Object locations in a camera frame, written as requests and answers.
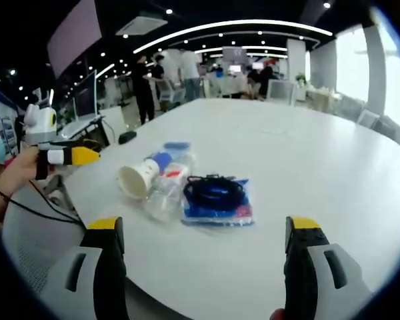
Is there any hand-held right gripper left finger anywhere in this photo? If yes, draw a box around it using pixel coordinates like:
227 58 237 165
39 216 129 320

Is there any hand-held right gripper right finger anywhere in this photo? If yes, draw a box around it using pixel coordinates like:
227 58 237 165
283 215 371 320

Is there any black computer mouse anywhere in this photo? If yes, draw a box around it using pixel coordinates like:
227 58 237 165
117 131 138 145

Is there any white paper cup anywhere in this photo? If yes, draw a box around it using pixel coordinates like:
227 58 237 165
116 157 163 201

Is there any clear plastic bottle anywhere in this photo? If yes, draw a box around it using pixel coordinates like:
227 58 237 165
142 151 198 223

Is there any small blue packet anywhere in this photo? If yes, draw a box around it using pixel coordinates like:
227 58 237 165
163 141 192 151

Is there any blue printed plastic packet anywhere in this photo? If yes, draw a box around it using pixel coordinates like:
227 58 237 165
181 178 257 228

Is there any person's left hand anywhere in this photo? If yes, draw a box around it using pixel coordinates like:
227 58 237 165
5 146 41 185

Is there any white desk with black legs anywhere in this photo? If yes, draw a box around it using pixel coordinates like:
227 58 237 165
57 114 111 148

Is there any computer monitor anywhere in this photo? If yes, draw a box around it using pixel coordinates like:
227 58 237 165
73 70 99 121

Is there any grey mesh office chair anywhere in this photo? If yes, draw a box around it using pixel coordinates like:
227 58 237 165
1 188 87 296

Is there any large hanging display screen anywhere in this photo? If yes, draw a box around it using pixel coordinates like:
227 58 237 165
47 0 103 79

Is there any white office chair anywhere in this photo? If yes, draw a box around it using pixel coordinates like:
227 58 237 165
157 79 183 105
265 79 295 106
355 106 381 130

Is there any white table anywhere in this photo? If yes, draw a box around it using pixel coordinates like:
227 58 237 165
63 97 400 320

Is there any ceiling air conditioner unit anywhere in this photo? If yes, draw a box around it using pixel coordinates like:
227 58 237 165
115 9 169 37

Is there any curved ceiling light strip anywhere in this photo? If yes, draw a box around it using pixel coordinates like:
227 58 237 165
132 19 334 55

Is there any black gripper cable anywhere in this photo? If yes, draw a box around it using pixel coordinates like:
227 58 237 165
29 179 88 229

